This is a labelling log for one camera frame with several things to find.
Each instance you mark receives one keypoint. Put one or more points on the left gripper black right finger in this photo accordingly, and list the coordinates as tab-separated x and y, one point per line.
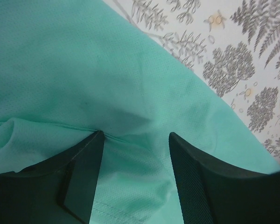
212	191

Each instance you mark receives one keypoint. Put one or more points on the floral patterned table mat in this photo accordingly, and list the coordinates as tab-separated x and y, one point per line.
232	45

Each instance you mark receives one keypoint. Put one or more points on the mint green t shirt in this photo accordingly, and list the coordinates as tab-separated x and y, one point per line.
70	67

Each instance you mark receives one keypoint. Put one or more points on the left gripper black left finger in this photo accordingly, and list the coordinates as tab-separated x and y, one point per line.
58	190

